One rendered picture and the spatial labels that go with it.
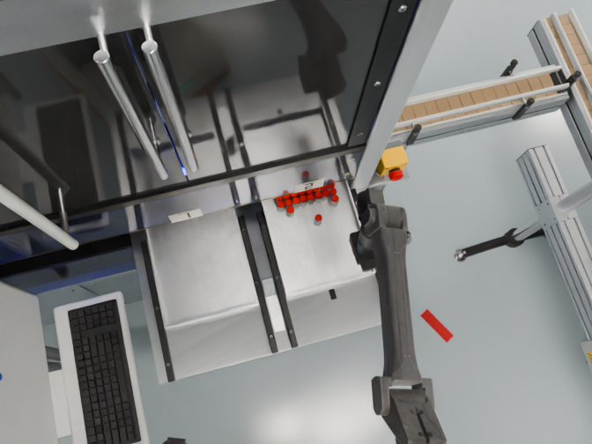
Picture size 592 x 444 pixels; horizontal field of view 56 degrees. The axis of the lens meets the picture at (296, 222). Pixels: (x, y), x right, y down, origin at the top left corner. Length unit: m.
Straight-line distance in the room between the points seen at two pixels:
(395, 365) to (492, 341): 1.57
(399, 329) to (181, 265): 0.74
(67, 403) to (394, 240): 1.03
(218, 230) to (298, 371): 0.99
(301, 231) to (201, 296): 0.34
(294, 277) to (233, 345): 0.25
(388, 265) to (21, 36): 0.75
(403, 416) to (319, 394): 1.42
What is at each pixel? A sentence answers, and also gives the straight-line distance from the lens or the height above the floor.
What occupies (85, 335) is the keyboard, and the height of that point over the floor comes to 0.82.
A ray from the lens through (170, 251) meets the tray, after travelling 1.62.
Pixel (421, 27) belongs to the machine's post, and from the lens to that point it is 0.99.
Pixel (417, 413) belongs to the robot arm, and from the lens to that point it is 1.07.
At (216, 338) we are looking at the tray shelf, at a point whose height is 0.88.
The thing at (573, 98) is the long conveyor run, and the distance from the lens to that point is 1.97.
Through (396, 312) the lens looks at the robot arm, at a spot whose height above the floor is 1.36.
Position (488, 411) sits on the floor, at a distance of 2.60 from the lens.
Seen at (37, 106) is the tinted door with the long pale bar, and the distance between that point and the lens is 0.95.
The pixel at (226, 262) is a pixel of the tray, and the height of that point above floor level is 0.88.
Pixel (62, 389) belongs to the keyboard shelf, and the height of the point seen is 0.80.
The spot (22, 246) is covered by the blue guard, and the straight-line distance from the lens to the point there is 1.53.
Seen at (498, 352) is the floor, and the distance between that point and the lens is 2.62.
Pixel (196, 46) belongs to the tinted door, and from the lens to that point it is 0.87.
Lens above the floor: 2.43
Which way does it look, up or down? 73 degrees down
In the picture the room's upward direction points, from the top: 7 degrees clockwise
